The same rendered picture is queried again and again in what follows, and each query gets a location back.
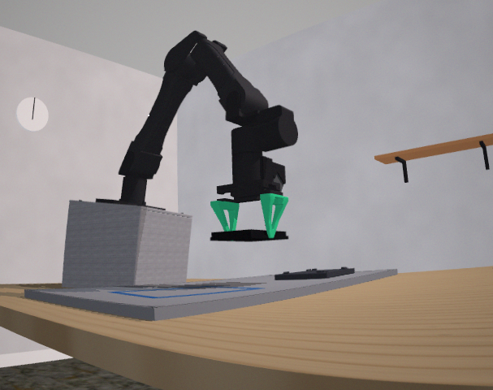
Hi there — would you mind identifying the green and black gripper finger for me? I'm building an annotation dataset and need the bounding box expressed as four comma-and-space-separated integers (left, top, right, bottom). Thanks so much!
260, 193, 288, 238
210, 201, 240, 232

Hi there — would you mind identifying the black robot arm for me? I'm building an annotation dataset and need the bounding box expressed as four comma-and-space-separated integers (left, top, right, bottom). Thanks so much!
96, 30, 298, 210

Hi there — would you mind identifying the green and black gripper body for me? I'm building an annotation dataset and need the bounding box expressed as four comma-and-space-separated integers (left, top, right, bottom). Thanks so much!
217, 153, 283, 203

